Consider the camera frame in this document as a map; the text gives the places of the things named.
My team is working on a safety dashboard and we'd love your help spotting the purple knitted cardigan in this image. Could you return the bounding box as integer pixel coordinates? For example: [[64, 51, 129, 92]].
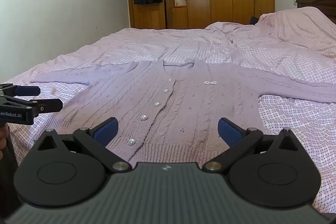
[[30, 59, 336, 169]]

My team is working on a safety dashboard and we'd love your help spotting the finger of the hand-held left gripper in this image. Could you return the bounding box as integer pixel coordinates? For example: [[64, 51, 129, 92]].
[[0, 84, 41, 97], [0, 96, 63, 115]]

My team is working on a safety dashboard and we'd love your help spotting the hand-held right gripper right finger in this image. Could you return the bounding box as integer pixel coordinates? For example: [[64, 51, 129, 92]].
[[203, 117, 301, 172]]

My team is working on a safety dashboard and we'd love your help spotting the bed with checked sheet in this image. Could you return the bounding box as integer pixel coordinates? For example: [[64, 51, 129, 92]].
[[0, 7, 336, 216]]

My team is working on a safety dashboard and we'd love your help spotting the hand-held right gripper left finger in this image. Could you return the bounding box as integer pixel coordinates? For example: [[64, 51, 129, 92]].
[[35, 117, 131, 172]]

